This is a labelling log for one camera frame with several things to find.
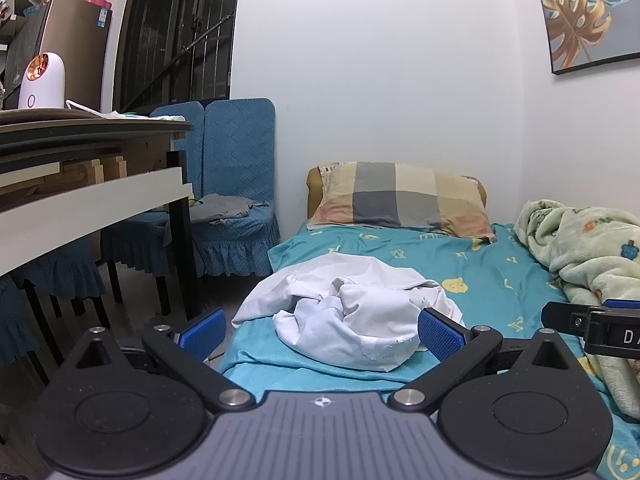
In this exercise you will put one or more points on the checkered pillow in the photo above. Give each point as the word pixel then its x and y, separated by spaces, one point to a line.
pixel 400 195

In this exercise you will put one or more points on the pink container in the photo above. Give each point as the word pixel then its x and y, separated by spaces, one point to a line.
pixel 97 1

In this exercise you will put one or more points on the white humidifier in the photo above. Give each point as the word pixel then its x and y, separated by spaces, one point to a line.
pixel 42 85

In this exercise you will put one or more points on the teal printed bed sheet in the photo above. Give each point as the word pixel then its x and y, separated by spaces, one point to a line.
pixel 500 270

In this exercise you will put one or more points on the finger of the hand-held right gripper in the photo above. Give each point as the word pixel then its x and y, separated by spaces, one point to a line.
pixel 622 304
pixel 565 317

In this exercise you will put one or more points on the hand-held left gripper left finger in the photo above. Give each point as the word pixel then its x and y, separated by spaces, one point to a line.
pixel 202 332

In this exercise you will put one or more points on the framed golden leaf picture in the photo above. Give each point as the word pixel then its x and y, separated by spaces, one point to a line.
pixel 575 15

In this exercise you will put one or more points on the white shirt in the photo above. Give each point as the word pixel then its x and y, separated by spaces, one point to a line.
pixel 350 320

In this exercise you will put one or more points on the dark window grille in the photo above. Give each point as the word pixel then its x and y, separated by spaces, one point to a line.
pixel 165 35

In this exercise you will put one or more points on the brown pillow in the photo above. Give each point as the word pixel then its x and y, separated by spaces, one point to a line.
pixel 314 195

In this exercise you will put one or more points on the white edged wooden table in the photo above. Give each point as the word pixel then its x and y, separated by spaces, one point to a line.
pixel 75 205

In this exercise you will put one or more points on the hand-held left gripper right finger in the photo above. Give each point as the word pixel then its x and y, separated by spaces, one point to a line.
pixel 440 332

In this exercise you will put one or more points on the cluttered dark shelf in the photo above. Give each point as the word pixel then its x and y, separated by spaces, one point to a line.
pixel 20 35

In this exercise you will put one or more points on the green printed fleece blanket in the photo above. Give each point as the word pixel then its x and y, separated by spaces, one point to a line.
pixel 590 245

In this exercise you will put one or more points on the pale crumpled cloth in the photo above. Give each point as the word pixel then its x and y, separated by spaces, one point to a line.
pixel 165 118

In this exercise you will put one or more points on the beige refrigerator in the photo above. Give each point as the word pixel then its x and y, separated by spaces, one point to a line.
pixel 75 35

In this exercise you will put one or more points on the grey cloth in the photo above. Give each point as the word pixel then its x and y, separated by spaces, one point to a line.
pixel 220 210

